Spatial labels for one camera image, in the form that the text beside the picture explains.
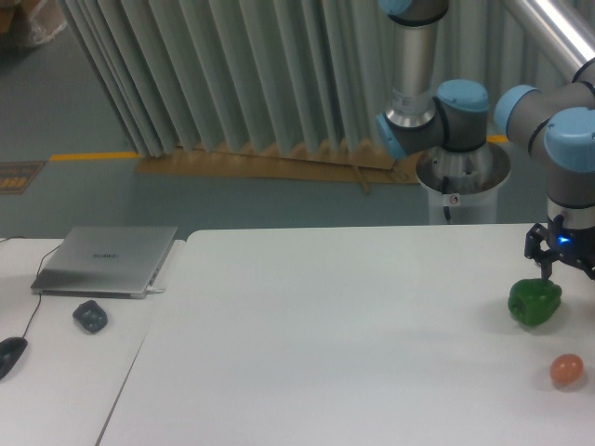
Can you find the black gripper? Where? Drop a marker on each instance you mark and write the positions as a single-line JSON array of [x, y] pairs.
[[573, 247]]

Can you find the green bell pepper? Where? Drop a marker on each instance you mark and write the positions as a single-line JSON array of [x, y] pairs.
[[532, 302]]

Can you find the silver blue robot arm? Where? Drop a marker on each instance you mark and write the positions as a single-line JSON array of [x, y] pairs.
[[447, 128]]

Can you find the brown egg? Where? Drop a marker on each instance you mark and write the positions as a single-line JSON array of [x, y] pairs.
[[566, 369]]

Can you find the brown cardboard sheet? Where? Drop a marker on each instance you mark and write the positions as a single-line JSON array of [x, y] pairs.
[[368, 165]]

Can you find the white usb plug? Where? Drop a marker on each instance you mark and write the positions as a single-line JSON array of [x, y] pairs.
[[154, 291]]

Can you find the pale green curtain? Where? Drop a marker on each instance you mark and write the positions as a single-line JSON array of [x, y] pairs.
[[184, 73]]

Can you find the silver closed laptop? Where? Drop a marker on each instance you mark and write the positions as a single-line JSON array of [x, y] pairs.
[[106, 261]]

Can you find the black small controller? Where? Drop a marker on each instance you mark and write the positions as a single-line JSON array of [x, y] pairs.
[[91, 317]]

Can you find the black computer mouse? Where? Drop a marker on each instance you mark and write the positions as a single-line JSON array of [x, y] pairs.
[[11, 350]]

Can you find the clear plastic bag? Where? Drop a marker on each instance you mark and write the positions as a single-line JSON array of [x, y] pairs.
[[37, 23]]

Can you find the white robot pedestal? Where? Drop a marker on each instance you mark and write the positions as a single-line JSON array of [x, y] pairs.
[[462, 187]]

